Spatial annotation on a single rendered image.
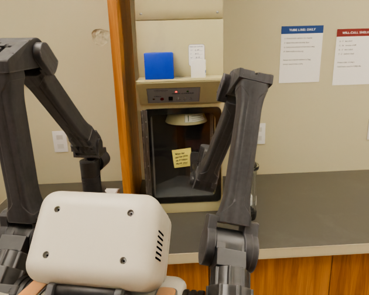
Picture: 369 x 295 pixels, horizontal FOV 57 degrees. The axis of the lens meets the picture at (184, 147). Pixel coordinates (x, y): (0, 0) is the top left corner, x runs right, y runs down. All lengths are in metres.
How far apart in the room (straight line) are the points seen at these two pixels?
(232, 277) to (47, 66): 0.53
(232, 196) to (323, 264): 0.78
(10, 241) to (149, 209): 0.34
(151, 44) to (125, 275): 0.95
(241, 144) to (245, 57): 1.12
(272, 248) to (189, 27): 0.84
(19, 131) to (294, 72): 1.44
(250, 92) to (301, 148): 1.25
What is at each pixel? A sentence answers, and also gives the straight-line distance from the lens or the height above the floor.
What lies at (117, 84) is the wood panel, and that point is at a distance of 1.25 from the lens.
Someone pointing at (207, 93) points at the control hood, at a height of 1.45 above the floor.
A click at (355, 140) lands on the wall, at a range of 2.09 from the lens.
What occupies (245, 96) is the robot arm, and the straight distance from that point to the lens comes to 0.74.
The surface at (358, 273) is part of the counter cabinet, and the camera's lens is 1.49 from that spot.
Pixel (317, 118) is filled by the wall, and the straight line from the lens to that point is 1.96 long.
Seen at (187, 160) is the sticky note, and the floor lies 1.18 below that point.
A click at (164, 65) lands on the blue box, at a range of 1.21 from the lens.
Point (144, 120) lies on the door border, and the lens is 1.34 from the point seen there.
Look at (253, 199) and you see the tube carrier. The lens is 1.40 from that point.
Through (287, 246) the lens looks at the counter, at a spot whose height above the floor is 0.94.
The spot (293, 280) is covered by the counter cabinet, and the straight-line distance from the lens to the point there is 1.41.
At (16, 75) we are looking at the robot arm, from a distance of 0.70.
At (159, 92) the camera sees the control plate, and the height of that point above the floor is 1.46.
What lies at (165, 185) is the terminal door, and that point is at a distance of 1.42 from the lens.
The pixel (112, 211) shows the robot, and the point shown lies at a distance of 0.57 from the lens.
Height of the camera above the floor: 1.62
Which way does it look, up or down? 17 degrees down
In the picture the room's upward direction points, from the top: 2 degrees counter-clockwise
